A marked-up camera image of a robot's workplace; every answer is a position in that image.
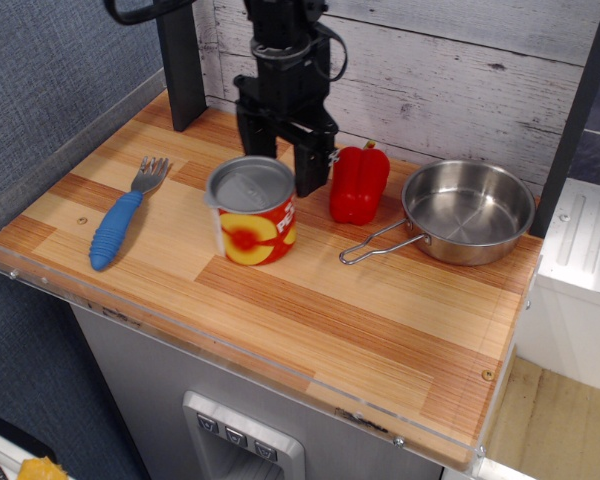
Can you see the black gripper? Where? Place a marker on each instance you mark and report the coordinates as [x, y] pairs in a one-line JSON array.
[[286, 99]]

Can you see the red peach can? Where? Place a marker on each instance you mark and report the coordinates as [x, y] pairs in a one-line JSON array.
[[252, 201]]

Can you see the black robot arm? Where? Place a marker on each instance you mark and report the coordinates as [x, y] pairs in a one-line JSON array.
[[286, 29]]

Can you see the red bell pepper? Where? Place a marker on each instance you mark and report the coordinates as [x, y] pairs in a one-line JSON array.
[[360, 177]]

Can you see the small steel pan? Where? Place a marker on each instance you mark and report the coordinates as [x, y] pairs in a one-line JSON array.
[[460, 212]]

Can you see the grey toy fridge cabinet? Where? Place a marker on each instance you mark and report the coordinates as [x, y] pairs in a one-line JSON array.
[[149, 378]]

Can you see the white toy sink unit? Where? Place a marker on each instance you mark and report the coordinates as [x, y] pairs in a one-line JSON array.
[[559, 329]]

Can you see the yellow sponge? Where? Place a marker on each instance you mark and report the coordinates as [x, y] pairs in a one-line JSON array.
[[41, 469]]

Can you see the white black tray corner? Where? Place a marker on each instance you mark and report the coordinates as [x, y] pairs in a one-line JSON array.
[[17, 445]]

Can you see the dark grey left post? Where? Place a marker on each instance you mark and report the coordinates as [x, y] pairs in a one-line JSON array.
[[182, 67]]

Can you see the dark grey post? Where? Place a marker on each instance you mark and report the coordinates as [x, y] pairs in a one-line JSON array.
[[579, 113], [182, 67]]

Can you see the blue handled fork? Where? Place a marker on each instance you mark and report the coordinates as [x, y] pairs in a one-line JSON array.
[[110, 235]]

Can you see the dark grey right post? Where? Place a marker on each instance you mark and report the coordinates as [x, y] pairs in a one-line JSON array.
[[579, 113]]

